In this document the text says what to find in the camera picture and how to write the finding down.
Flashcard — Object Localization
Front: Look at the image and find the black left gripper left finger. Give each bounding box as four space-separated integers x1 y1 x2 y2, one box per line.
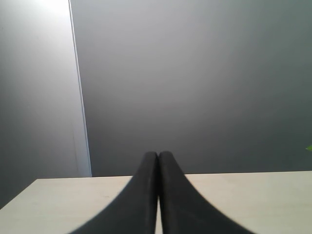
72 152 157 234

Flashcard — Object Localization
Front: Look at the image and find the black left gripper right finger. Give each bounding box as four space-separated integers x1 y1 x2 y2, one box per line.
158 151 245 234

